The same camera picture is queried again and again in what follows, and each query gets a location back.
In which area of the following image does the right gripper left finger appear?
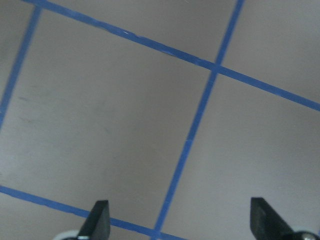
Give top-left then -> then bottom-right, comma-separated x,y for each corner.
76,200 -> 111,240

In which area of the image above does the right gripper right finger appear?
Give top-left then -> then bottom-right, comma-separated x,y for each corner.
250,197 -> 298,240

